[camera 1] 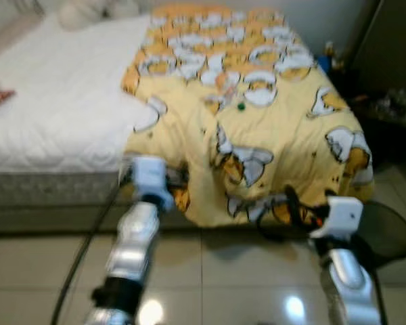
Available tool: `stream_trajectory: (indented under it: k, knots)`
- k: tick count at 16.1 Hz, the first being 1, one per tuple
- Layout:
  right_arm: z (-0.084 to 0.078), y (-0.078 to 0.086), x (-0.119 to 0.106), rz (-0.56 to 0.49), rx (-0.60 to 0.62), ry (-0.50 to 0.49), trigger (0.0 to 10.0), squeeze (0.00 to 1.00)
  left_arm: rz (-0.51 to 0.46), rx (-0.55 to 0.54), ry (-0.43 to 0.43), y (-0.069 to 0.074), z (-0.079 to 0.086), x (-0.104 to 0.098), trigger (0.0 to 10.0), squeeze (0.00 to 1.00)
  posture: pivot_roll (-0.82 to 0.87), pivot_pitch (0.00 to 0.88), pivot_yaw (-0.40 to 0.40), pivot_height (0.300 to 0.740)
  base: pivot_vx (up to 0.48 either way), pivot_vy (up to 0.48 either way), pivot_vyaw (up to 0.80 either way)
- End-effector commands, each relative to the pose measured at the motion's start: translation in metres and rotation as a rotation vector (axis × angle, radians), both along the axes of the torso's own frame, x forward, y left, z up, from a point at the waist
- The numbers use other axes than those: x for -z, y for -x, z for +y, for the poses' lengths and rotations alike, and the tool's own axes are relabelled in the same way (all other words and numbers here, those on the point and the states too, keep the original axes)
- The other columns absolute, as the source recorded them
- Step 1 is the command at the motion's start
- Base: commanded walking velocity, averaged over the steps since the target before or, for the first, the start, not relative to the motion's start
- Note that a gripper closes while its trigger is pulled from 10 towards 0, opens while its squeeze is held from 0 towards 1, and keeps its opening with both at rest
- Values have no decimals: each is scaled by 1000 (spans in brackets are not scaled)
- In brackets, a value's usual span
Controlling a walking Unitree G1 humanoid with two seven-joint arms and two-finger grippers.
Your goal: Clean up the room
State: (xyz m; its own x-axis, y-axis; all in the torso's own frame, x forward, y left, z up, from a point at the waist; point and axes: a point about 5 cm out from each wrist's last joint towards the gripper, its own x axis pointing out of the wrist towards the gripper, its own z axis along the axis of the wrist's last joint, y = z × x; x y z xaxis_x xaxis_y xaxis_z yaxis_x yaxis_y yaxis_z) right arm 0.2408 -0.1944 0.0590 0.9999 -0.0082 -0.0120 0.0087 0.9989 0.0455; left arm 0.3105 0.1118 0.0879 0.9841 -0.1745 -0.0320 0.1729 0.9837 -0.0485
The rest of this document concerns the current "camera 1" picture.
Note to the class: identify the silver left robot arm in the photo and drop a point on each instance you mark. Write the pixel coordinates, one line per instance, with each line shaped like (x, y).
(128, 250)

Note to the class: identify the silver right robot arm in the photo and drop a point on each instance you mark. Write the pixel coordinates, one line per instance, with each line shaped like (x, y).
(348, 284)

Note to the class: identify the yellow cartoon print quilt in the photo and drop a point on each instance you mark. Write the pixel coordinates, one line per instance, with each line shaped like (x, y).
(284, 128)

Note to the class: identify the black mesh waste bin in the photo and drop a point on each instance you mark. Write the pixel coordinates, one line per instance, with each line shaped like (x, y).
(386, 233)

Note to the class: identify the small green ball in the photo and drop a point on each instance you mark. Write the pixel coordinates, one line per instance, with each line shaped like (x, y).
(241, 105)

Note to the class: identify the dark cluttered nightstand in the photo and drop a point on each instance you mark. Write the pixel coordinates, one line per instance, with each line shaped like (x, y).
(386, 122)

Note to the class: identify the grey bed base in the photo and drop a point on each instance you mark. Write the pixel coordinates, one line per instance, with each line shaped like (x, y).
(47, 193)

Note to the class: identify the white quilted mattress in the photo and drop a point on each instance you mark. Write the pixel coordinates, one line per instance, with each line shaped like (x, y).
(61, 101)

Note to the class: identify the blue bottle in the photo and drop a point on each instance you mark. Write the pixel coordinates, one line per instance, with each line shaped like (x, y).
(324, 64)

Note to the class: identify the dark wardrobe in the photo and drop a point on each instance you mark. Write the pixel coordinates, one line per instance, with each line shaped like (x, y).
(389, 40)

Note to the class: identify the brown wooden bed ledge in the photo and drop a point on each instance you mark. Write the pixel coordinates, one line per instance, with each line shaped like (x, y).
(7, 37)

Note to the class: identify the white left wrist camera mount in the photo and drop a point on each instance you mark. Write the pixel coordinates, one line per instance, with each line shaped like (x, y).
(149, 179)

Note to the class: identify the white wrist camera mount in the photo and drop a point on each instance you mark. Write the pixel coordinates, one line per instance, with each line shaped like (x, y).
(340, 215)
(149, 179)

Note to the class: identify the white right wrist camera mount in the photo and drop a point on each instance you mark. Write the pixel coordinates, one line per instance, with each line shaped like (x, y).
(340, 215)

